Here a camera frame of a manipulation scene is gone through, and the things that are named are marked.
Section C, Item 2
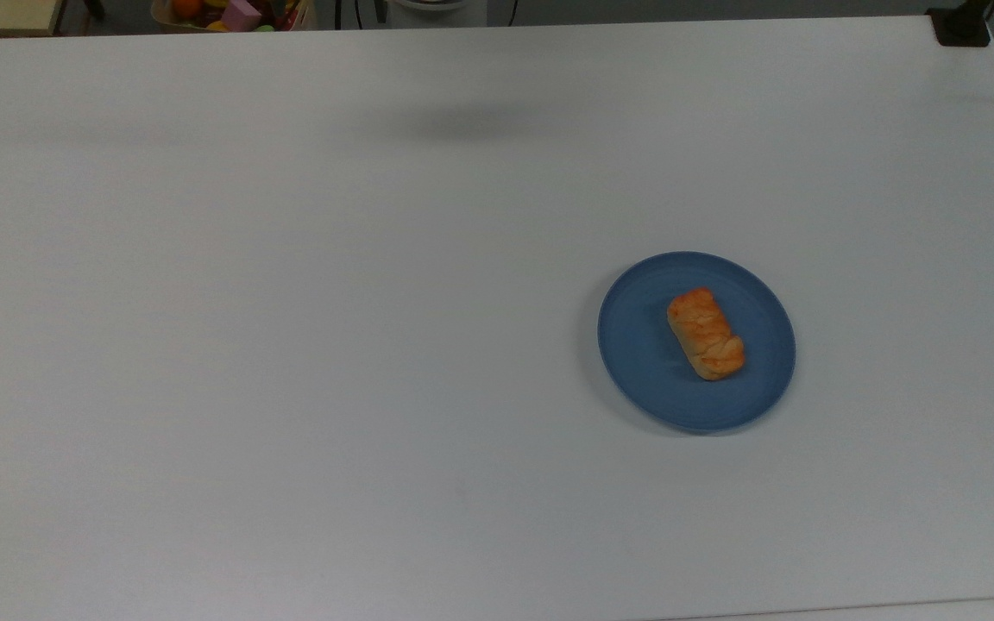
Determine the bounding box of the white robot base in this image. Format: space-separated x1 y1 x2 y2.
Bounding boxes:
383 0 491 28

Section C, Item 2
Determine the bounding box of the basket of toy items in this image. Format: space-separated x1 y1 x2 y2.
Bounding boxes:
150 0 318 35

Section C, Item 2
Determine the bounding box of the black camera stand clamp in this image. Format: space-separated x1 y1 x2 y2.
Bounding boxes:
928 0 993 47

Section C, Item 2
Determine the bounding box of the blue round plate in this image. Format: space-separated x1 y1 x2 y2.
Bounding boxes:
597 251 797 434

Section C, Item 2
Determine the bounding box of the orange glazed bread roll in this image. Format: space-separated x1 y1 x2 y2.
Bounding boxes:
667 287 746 382

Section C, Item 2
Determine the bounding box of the pink toy block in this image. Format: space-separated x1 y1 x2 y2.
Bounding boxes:
222 0 264 34

